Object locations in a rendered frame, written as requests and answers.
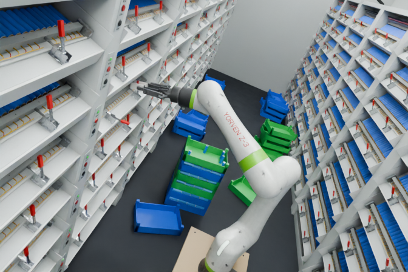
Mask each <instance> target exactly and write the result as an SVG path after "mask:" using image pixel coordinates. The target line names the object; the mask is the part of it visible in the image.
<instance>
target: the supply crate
mask: <svg viewBox="0 0 408 272"><path fill-rule="evenodd" d="M206 145H207V144H204V143H201V142H199V141H195V140H192V139H191V136H190V135H189V136H188V138H187V140H186V143H185V147H184V151H183V157H182V160H183V161H186V162H189V163H192V164H195V165H198V166H201V167H204V168H207V169H210V170H213V171H216V172H219V173H222V174H225V173H226V170H227V169H228V167H229V163H228V157H227V153H228V148H226V149H225V150H221V149H219V148H215V147H213V146H210V145H209V146H208V148H207V151H206V153H205V154H204V153H203V151H204V149H205V146H206ZM189 150H192V151H191V154H190V155H189V154H188V152H189ZM223 151H225V154H224V156H225V158H224V159H223V162H225V165H224V166H221V165H222V164H220V163H219V161H220V156H221V154H222V152H223Z"/></svg>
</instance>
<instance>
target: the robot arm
mask: <svg viewBox="0 0 408 272"><path fill-rule="evenodd" d="M130 89H135V90H140V91H143V93H144V94H146V95H150V96H152V97H156V98H159V99H161V100H162V99H163V97H164V98H169V99H170V101H171V102H173V103H178V105H179V106H180V107H183V110H184V109H185V108H190V109H194V110H197V111H200V112H202V113H204V114H207V115H210V116H211V117H212V118H213V120H214V121H215V122H216V124H217V125H218V127H219V129H220V130H221V132H222V134H223V136H224V137H225V139H226V141H227V143H228V145H229V147H230V148H231V151H232V153H233V155H234V157H235V159H236V161H237V162H238V164H239V166H240V168H241V170H242V172H243V174H244V176H245V177H246V179H247V180H248V183H249V184H250V186H251V187H252V189H253V191H254V192H255V193H256V194H257V196H256V197H255V199H254V200H253V202H252V203H251V205H250V206H249V207H248V209H247V210H246V211H245V212H244V214H243V215H242V216H241V217H240V219H239V220H238V221H236V222H235V223H234V224H232V225H231V226H229V227H228V228H225V229H223V230H221V231H220V232H219V233H218V234H217V235H216V237H215V239H214V241H213V243H212V244H211V246H210V248H209V250H208V252H207V254H206V257H205V258H203V259H202V260H201V261H200V263H199V265H198V272H237V271H236V270H234V269H233V268H232V267H233V266H234V264H235V263H236V260H237V259H238V258H239V257H240V256H241V255H242V254H243V253H244V252H245V251H247V250H248V249H249V248H250V247H251V246H252V245H254V244H255V243H256V242H257V240H258V238H259V236H260V234H261V232H262V230H263V228H264V226H265V224H266V222H267V220H268V218H269V216H270V215H271V213H272V212H273V210H274V209H275V207H276V206H277V204H278V203H279V202H280V200H281V199H282V198H283V196H284V195H285V194H286V193H287V192H288V190H289V189H290V188H291V187H292V186H293V185H294V184H295V183H296V182H297V181H298V180H299V177H300V176H301V167H300V165H299V163H298V162H297V161H296V160H295V159H294V158H292V157H289V156H281V157H278V158H277V159H275V161H274V162H272V161H271V160H270V158H269V157H268V156H267V154H266V153H265V152H264V150H263V149H262V148H261V147H260V146H259V144H258V143H257V141H256V140H255V139H254V138H253V137H252V136H251V134H250V133H249V132H248V131H247V129H246V128H245V126H244V125H243V124H242V122H241V121H240V120H239V118H238V117H237V115H236V113H235V112H234V111H233V109H232V107H231V105H230V104H229V102H228V100H227V99H226V96H225V94H224V93H223V90H222V88H221V86H220V85H219V84H218V83H217V82H215V81H212V80H207V81H204V82H202V83H201V84H200V85H199V86H198V88H197V89H192V88H189V87H188V86H186V87H184V86H183V87H182V88H181V87H176V86H174V87H173V88H172V89H171V86H167V85H163V84H157V83H152V82H151V83H144V82H141V81H139V84H137V80H134V81H133V82H131V83H130Z"/></svg>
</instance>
